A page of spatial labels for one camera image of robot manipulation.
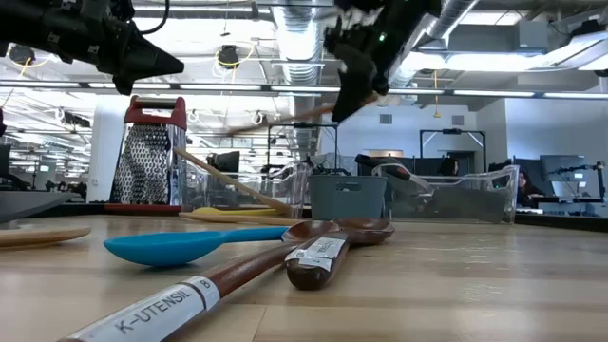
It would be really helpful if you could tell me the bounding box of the black ceiling cable reel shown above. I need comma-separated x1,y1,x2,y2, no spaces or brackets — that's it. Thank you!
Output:
216,41,257,72
8,43,52,77

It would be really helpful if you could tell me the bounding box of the ceiling light strip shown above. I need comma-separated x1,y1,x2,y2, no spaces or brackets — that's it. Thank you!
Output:
543,91,608,101
0,80,83,89
179,84,263,92
453,88,537,99
270,85,343,94
87,82,172,91
387,87,446,96

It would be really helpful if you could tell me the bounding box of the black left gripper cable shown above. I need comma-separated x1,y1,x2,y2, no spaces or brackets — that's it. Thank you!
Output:
137,0,172,37

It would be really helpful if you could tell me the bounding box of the teal plastic bin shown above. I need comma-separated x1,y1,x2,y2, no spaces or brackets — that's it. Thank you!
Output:
307,173,390,223

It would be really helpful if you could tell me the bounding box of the silver spiral duct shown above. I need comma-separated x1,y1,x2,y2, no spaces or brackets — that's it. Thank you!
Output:
271,0,330,149
387,0,481,89

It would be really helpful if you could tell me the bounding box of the clear plastic bin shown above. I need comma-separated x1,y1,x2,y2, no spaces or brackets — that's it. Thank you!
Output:
182,159,313,220
372,162,522,225

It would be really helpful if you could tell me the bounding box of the person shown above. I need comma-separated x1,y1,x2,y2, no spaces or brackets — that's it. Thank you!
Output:
437,157,461,178
516,169,547,208

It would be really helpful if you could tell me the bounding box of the black frame stand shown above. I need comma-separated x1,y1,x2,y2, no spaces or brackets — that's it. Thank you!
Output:
419,127,487,178
267,122,339,165

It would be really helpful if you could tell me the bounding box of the short dark wooden spoon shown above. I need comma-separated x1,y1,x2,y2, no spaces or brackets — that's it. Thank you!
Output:
284,217,396,292

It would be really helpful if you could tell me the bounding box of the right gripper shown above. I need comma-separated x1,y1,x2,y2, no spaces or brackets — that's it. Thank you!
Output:
327,0,443,124

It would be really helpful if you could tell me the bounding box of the white column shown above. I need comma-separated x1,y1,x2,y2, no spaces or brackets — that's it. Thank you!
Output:
87,102,125,203

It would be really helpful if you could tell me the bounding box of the small black monitor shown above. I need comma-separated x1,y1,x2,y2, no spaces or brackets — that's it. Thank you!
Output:
207,150,241,175

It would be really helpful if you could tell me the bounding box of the blue plastic spoon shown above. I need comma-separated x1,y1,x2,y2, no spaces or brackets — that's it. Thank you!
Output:
103,225,290,268

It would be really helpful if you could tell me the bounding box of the steel box grater red handle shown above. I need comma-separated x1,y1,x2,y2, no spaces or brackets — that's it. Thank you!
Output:
103,94,189,216

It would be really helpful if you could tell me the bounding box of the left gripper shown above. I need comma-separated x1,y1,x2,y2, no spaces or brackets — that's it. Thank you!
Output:
47,0,185,96

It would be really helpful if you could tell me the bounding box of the slotted wooden spatula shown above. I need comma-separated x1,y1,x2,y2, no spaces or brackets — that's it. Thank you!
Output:
178,211,305,227

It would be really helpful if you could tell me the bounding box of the wooden spork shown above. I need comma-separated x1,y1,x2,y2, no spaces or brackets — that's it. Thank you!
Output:
172,145,295,218

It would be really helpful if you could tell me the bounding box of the yellow hanging cord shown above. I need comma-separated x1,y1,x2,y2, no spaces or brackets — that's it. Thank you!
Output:
430,69,442,120

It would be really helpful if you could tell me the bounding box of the grey desk monitor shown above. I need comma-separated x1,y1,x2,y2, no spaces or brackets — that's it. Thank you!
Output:
540,154,588,199

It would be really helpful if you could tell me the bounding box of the long dark wooden spoon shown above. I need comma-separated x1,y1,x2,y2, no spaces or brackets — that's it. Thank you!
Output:
55,219,342,342

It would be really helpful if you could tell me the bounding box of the slotted wooden spoon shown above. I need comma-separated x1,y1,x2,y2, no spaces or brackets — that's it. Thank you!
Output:
0,225,92,249

